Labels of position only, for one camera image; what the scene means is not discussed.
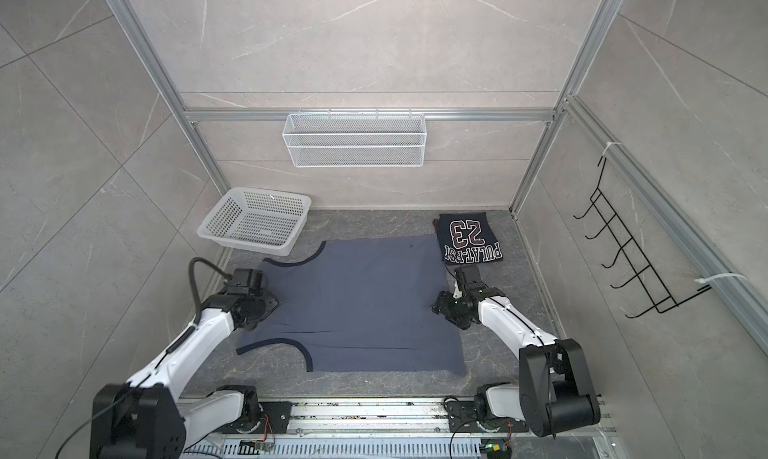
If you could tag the white plastic laundry basket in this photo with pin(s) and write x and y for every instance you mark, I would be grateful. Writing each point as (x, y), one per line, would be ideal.
(257, 220)

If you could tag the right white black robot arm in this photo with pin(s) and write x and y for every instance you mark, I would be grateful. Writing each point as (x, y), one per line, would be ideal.
(554, 393)

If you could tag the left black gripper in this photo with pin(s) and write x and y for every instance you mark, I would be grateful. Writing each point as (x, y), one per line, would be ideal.
(271, 303)

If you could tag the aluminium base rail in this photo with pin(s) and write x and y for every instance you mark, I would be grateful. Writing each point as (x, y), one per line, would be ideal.
(394, 427)

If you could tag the white wire mesh shelf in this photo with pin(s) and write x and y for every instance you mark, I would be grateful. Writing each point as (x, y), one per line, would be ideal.
(360, 139)

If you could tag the grey-blue tank top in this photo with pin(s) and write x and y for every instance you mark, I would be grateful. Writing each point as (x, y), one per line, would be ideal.
(362, 305)

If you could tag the black wire hook rack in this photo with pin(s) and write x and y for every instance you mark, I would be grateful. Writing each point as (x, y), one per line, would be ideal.
(628, 250)

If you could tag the navy red-trimmed tank top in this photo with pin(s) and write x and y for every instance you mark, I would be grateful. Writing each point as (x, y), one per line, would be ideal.
(467, 238)

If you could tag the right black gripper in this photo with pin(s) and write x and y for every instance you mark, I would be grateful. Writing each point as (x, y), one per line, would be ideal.
(442, 304)

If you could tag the aluminium frame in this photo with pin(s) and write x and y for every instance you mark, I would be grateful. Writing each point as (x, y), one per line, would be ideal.
(742, 298)

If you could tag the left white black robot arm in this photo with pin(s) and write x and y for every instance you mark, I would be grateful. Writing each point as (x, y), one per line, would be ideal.
(141, 418)

